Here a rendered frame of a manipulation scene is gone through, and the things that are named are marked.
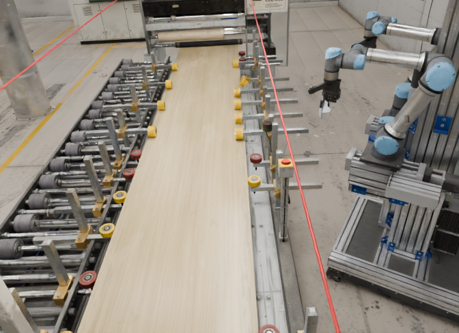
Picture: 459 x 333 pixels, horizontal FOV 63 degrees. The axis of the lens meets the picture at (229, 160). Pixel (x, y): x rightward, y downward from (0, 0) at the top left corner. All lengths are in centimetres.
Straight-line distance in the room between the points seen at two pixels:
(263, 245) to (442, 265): 130
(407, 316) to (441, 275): 35
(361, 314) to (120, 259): 165
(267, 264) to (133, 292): 77
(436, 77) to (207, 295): 140
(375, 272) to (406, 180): 73
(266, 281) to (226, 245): 34
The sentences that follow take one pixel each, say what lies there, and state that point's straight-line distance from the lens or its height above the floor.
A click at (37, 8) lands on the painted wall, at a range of 1238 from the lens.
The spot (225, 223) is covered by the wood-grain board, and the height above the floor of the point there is 90.
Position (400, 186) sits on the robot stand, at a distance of 227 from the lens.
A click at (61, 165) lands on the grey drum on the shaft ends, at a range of 289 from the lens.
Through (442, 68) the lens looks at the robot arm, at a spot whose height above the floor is 164.
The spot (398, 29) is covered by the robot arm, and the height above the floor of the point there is 162.
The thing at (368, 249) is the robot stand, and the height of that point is 21.
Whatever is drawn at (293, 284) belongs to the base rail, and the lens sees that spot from 198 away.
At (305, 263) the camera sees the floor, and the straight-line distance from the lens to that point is 301.
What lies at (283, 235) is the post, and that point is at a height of 75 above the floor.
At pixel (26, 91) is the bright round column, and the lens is 583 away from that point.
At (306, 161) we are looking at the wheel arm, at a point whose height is 86.
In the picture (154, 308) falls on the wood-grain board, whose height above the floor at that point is 90.
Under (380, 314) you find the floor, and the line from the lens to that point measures 284.
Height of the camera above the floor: 226
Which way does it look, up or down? 34 degrees down
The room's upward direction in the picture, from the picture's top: 4 degrees counter-clockwise
